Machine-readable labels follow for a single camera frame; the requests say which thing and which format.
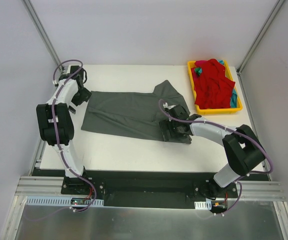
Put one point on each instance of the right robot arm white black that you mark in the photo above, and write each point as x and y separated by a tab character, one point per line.
242	148

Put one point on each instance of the dark grey t shirt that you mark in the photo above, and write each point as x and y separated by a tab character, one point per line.
130	114

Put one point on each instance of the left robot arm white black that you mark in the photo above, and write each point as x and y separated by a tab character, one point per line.
54	120

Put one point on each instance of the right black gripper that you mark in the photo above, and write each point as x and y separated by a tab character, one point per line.
166	130

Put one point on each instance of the left white cable duct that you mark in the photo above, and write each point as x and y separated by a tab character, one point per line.
52	201

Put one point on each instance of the yellow plastic bin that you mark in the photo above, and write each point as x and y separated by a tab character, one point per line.
214	90

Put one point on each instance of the teal t shirt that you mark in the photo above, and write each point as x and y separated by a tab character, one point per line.
234	98

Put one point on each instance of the left aluminium frame post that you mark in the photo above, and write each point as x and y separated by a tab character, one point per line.
41	30

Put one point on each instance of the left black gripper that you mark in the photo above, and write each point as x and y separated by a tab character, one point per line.
83	94

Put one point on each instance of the magenta t shirt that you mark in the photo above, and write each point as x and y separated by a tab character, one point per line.
198	63

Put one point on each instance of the right aluminium frame post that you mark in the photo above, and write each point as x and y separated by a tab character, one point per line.
261	34

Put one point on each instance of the front aluminium rail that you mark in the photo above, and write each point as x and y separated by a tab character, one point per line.
270	191

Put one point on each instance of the right white cable duct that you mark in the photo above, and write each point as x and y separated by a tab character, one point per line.
203	205

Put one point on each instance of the white cable duct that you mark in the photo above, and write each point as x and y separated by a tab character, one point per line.
203	205
52	201

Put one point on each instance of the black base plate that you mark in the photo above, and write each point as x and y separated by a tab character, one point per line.
144	189

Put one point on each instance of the aluminium frame post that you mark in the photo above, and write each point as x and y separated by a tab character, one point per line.
41	30
261	34

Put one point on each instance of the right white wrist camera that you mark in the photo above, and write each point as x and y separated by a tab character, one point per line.
167	107

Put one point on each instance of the red t shirt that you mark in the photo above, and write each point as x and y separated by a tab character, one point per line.
212	85

